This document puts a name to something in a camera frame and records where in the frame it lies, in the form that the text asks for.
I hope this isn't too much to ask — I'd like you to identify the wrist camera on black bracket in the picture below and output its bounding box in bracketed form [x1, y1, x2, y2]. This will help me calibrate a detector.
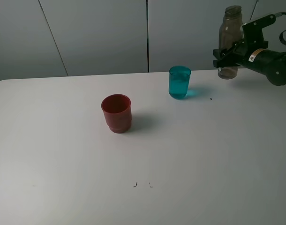
[242, 14, 276, 48]

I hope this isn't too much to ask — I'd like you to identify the red plastic cup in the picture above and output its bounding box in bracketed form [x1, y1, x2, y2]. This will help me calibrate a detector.
[101, 94, 132, 134]

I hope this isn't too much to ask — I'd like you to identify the smoky clear water bottle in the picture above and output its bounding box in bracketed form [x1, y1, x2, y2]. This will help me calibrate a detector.
[218, 5, 242, 80]

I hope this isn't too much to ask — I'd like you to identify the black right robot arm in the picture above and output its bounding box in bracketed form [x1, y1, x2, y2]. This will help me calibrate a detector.
[213, 42, 286, 86]

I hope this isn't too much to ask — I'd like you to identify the teal translucent cup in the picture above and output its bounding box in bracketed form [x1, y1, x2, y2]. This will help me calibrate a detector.
[169, 66, 191, 99]

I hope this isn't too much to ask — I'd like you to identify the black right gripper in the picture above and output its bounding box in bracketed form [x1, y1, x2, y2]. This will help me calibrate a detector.
[213, 42, 274, 70]

